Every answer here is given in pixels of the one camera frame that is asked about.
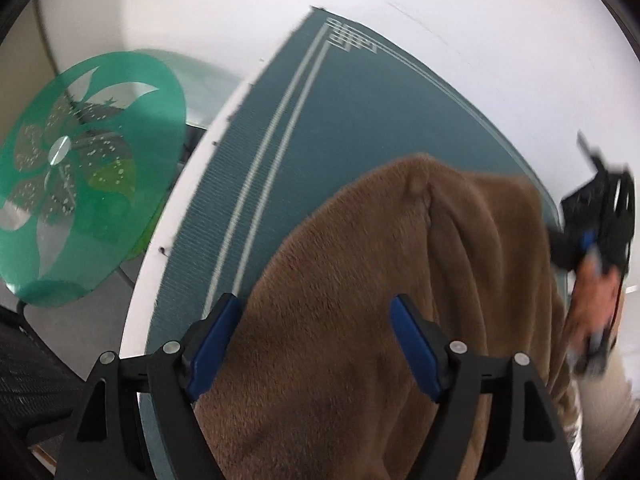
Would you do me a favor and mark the brown fleece garment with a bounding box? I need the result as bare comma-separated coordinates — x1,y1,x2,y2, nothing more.
195,155,578,479

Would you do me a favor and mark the person's right hand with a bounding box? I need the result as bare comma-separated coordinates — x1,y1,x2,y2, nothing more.
563,249,624,358

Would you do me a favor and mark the black mesh chair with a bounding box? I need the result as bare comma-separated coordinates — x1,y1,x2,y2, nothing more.
1,301,87,446

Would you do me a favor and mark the green round glass table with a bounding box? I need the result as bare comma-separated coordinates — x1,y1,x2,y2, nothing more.
1,49,239,308

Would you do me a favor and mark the teal table mat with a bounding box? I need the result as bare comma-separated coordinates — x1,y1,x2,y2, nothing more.
139,6,561,480

